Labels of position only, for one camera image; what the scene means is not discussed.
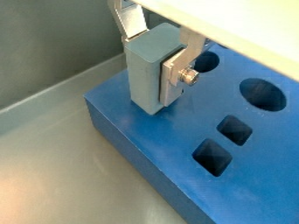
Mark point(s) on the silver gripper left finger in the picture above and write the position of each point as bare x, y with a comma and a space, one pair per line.
130, 18

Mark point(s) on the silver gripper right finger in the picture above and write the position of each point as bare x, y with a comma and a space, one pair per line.
178, 70

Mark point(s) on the light blue rectangular block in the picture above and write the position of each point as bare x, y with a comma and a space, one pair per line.
146, 53

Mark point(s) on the blue shape sorting board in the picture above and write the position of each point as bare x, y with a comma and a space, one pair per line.
219, 152

